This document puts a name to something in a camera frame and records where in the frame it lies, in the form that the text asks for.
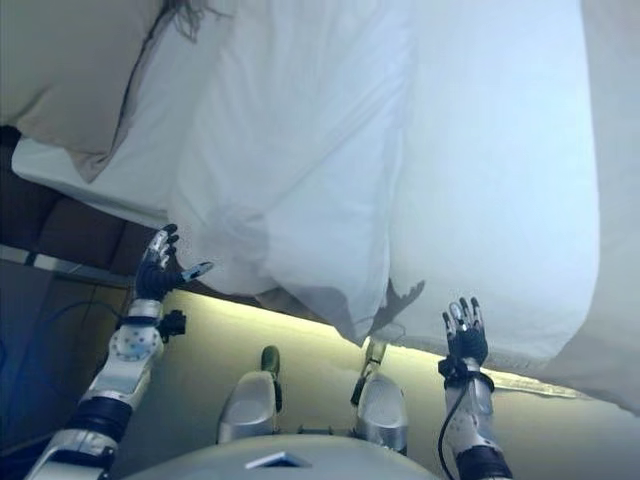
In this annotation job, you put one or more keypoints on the wooden nightstand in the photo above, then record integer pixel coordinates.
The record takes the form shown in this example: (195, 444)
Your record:
(40, 350)

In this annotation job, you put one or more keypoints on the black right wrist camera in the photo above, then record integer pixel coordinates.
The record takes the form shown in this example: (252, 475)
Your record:
(452, 369)

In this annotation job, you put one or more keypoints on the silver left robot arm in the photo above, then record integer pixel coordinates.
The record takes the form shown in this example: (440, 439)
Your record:
(125, 370)

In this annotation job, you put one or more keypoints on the large beige pillow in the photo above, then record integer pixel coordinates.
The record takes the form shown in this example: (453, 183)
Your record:
(65, 75)

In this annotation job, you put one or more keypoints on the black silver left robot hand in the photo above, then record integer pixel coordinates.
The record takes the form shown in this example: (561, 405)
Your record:
(150, 277)

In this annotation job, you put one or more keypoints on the white fitted bed sheet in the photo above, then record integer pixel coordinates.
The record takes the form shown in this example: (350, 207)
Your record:
(150, 165)

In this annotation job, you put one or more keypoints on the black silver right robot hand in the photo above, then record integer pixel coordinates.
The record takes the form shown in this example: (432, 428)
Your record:
(470, 345)

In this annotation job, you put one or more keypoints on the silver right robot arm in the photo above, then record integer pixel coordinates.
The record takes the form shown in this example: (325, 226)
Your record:
(470, 425)

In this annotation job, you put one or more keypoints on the silver robot torso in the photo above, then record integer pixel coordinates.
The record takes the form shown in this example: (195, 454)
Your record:
(225, 460)

